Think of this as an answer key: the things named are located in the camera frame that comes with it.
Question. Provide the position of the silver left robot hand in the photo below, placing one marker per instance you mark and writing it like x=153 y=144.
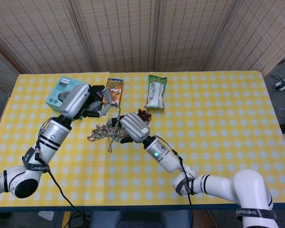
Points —
x=76 y=102

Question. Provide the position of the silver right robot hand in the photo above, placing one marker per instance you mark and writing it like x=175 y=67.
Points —
x=135 y=127

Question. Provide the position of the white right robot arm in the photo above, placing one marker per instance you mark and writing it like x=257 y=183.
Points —
x=166 y=159

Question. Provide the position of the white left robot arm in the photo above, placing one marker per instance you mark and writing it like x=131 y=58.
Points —
x=52 y=137

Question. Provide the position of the dark red grape bunch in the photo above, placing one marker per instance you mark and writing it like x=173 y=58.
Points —
x=145 y=115

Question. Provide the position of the teal Philips product box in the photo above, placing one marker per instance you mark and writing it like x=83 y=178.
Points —
x=57 y=95

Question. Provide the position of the dark blue narrow box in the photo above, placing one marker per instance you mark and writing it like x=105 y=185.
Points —
x=99 y=94

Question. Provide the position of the green and silver snack bag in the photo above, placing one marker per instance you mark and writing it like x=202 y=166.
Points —
x=155 y=95

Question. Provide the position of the orange snack box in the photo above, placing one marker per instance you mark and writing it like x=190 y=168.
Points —
x=115 y=90

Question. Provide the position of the yellow white checked tablecloth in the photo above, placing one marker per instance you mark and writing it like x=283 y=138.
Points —
x=204 y=130

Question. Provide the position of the woven bamboo folding screen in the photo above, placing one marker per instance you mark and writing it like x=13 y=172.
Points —
x=123 y=35

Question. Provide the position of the crumpled white paper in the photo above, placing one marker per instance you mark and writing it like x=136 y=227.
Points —
x=46 y=214

